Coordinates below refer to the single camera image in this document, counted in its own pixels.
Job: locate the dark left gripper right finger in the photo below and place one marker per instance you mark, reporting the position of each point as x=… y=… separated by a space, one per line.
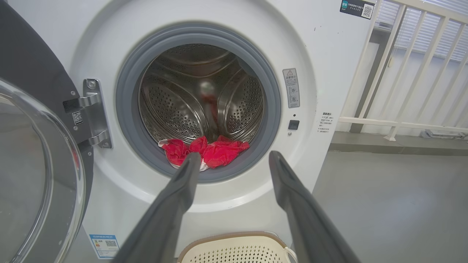
x=303 y=219

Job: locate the stainless steel washing machine drum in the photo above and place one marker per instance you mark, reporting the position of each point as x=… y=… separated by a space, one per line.
x=172 y=109

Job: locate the cream perforated laundry basket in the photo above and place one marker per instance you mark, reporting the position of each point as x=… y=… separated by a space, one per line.
x=237 y=252

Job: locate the white front-load washing machine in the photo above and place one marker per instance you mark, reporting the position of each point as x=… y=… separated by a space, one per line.
x=329 y=73

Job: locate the red and white garment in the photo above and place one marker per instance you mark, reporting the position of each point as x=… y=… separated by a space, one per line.
x=219 y=151

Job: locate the white metal railing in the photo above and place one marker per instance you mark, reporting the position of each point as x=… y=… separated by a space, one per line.
x=384 y=65

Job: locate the metal door hinge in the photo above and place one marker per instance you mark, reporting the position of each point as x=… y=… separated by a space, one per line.
x=95 y=117

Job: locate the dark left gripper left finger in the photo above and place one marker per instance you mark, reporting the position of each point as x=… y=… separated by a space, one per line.
x=164 y=226

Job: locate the black door latch socket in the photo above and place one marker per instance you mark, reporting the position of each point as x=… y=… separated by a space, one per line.
x=293 y=125

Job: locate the round black glass washer door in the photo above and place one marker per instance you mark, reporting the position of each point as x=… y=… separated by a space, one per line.
x=33 y=153

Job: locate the black QR code sticker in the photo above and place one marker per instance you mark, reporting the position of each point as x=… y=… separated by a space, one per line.
x=356 y=8

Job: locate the blue energy label sticker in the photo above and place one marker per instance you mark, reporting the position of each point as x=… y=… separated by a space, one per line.
x=104 y=246

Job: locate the small printed text sticker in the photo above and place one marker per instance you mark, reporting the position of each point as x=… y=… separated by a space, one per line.
x=325 y=122

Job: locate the grey warning sticker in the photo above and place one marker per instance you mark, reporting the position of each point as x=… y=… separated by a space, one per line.
x=291 y=87

